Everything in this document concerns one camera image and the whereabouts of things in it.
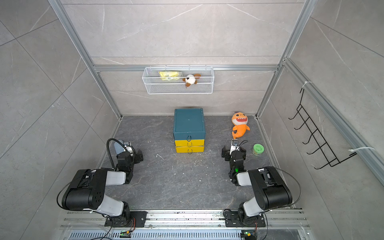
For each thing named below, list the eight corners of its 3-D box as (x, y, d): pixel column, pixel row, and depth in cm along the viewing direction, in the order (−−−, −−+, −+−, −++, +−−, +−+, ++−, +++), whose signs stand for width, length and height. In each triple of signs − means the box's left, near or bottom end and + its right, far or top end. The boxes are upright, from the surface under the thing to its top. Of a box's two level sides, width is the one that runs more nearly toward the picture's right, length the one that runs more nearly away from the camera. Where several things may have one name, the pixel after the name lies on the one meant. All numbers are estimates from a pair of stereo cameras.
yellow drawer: (177, 155, 100) (175, 147, 92) (177, 152, 101) (176, 144, 94) (203, 155, 99) (204, 147, 92) (203, 152, 101) (204, 144, 94)
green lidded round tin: (253, 156, 99) (255, 151, 94) (251, 148, 103) (253, 143, 99) (262, 156, 99) (265, 151, 94) (259, 148, 103) (262, 143, 99)
